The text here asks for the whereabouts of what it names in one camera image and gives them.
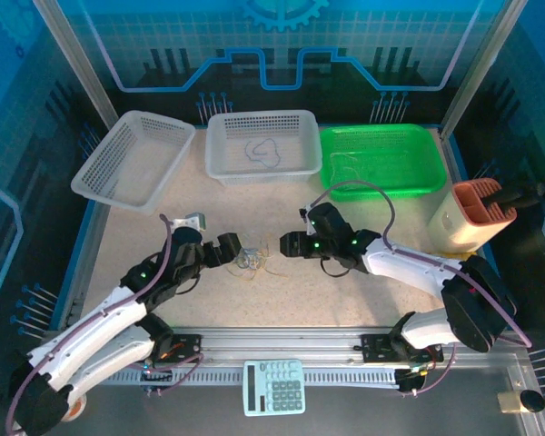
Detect white perforated plastic basket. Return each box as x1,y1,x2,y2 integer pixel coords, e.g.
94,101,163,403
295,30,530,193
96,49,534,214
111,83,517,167
205,109,324,187
70,110,197,216

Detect white slotted cable duct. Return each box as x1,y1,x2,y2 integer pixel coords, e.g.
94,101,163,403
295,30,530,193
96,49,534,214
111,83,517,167
104,370,401,387

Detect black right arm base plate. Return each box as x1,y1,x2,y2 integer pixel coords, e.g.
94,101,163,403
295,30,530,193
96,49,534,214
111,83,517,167
360,333,394,364

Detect black cylinder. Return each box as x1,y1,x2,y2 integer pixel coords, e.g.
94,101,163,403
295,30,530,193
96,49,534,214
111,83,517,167
520,389,545,413

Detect thin blue cable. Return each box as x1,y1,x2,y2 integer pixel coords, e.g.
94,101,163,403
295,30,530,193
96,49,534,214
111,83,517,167
234,245,261,270
244,139,282,170

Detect small beige block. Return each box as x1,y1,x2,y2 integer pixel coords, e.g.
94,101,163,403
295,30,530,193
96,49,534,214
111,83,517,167
497,391,523,414

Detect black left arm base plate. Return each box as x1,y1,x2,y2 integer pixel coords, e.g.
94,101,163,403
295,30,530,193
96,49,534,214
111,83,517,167
170,333,203,364

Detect aluminium mounting rail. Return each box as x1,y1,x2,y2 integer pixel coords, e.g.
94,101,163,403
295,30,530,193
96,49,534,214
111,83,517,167
170,326,405,364

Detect beige holder with terracotta rim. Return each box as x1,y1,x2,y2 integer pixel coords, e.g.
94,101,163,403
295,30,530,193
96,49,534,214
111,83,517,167
426,178,518,255

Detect black tool handle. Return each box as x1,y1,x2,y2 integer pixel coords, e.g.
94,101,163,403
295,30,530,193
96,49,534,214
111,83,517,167
481,181,545,213

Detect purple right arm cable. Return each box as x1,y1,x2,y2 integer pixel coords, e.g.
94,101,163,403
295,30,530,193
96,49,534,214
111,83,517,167
307,180,532,397

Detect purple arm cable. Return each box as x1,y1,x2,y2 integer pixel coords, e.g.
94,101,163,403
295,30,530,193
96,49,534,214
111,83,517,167
4,213,205,435
307,180,532,397

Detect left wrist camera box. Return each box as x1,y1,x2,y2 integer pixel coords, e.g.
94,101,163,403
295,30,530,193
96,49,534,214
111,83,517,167
171,211,208,232

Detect pale blue calculator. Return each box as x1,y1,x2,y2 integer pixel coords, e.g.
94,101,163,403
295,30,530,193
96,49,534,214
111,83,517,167
243,359,307,417

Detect tin can with orange label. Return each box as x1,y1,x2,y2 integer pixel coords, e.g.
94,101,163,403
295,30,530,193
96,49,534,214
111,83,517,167
67,393,90,421

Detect green perforated plastic basket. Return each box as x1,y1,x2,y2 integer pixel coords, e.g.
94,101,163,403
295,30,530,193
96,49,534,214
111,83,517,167
318,123,448,203

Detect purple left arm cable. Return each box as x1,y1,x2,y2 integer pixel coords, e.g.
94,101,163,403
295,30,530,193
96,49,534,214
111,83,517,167
4,213,205,435

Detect aluminium frame post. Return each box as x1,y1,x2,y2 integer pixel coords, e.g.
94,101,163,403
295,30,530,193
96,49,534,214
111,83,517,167
439,0,528,140
32,0,122,135

